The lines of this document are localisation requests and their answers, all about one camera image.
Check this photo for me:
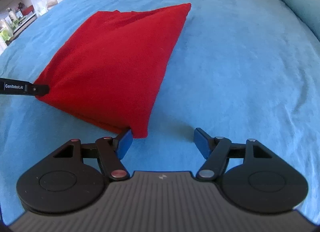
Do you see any blue bed sheet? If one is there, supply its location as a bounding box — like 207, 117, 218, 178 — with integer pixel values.
1, 0, 319, 223

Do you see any red cloth garment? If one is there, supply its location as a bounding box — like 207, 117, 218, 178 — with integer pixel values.
36, 3, 191, 138

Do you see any white shelf unit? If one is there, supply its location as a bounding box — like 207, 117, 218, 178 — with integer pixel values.
1, 0, 58, 52

